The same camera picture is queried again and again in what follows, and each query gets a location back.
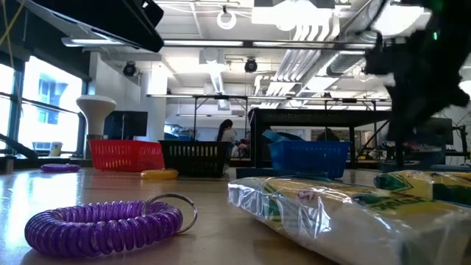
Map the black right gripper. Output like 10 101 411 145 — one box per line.
364 31 471 166

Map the black overhead beam with lights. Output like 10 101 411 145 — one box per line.
161 38 376 52

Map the black plastic basket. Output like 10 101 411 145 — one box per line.
158 140 236 178

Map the yellow crayon pack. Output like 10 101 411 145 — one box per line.
227 175 471 265
373 169 471 207

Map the red plastic basket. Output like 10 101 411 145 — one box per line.
88 139 166 173

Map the person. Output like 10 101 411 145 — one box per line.
316 127 341 143
216 118 239 144

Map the purple coil wrist keychain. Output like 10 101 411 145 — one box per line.
24 193 199 258
40 163 82 174

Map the blue plastic basket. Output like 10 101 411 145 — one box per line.
267 141 351 180

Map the white mushroom lamp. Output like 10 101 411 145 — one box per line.
75 94 118 160

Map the black computer monitor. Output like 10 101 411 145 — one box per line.
415 116 455 146
103 110 149 141

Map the black background rig frame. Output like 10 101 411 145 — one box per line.
146 93 251 143

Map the black perforated metal shelf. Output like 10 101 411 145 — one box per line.
249 107 392 169

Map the white hanging ring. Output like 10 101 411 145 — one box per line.
216 9 238 31

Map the black ceiling spotlight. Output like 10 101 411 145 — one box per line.
244 57 259 74
122 61 138 78

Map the silver ventilation duct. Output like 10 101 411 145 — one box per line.
325 0 391 78

